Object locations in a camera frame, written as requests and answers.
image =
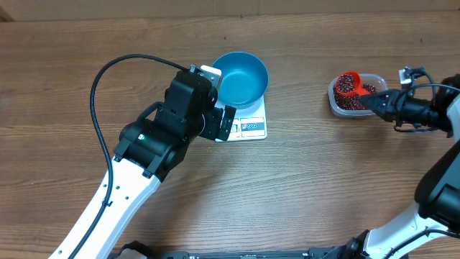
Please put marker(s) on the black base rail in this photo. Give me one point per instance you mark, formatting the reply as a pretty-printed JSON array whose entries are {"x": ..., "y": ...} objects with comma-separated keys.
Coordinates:
[{"x": 138, "y": 250}]

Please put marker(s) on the clear plastic container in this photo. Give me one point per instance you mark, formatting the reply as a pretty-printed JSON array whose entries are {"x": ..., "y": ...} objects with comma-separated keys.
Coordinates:
[{"x": 371, "y": 82}]

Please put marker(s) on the red measuring scoop blue handle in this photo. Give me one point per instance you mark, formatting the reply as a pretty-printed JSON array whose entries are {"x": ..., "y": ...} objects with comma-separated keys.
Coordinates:
[{"x": 350, "y": 84}]

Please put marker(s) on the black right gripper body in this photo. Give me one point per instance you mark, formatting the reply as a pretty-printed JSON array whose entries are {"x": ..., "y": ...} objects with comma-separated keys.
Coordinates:
[{"x": 406, "y": 108}]

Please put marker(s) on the teal blue bowl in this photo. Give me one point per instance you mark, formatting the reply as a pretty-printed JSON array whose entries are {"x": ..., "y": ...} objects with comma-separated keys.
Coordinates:
[{"x": 245, "y": 79}]

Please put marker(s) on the red beans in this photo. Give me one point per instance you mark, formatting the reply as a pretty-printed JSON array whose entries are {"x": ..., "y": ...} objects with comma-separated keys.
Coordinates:
[{"x": 347, "y": 103}]

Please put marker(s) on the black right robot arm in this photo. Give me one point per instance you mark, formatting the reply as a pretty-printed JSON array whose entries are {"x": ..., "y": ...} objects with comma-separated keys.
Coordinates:
[{"x": 435, "y": 210}]

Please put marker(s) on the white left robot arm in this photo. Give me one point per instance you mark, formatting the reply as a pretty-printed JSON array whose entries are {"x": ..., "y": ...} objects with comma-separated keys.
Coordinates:
[{"x": 148, "y": 149}]

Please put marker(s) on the white digital kitchen scale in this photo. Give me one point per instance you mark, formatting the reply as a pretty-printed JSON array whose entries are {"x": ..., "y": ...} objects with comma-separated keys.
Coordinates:
[{"x": 250, "y": 121}]

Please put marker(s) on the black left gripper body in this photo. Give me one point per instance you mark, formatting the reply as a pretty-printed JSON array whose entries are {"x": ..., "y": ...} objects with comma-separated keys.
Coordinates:
[{"x": 212, "y": 119}]

